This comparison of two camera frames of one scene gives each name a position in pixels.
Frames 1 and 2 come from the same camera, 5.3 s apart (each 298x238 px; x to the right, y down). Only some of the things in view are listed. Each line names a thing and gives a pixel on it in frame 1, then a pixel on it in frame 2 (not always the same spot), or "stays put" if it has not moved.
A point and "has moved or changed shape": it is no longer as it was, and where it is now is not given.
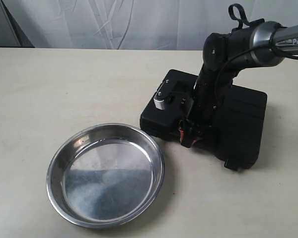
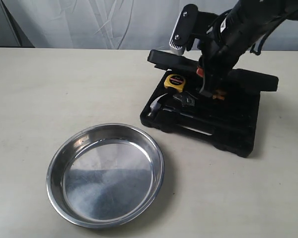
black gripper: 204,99 to 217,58
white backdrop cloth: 126,25 stays put
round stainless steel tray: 105,175 stays put
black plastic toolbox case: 237,132 has moved or changed shape
